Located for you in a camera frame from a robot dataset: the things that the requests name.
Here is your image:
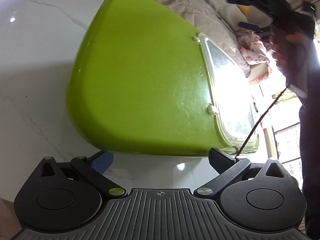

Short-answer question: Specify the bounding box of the person right hand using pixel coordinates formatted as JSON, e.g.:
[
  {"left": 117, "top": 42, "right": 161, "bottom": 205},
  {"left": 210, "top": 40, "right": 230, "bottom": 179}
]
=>
[{"left": 272, "top": 28, "right": 312, "bottom": 99}]

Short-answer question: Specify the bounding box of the pink floral blanket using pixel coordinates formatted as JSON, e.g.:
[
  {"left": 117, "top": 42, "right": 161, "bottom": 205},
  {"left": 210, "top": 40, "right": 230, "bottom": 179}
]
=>
[{"left": 235, "top": 29, "right": 269, "bottom": 66}]

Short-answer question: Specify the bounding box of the beige sofa cover sheet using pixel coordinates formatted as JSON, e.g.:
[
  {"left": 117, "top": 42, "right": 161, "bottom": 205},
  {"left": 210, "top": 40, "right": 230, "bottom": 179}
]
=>
[{"left": 156, "top": 0, "right": 251, "bottom": 77}]

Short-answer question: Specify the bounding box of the beige sofa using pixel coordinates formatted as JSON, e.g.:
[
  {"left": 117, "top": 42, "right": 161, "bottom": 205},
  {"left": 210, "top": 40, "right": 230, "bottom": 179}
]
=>
[{"left": 247, "top": 62, "right": 272, "bottom": 85}]

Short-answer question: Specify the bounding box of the black cable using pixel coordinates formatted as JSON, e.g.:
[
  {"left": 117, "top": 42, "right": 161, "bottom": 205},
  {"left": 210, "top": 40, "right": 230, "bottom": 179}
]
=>
[{"left": 233, "top": 86, "right": 288, "bottom": 160}]

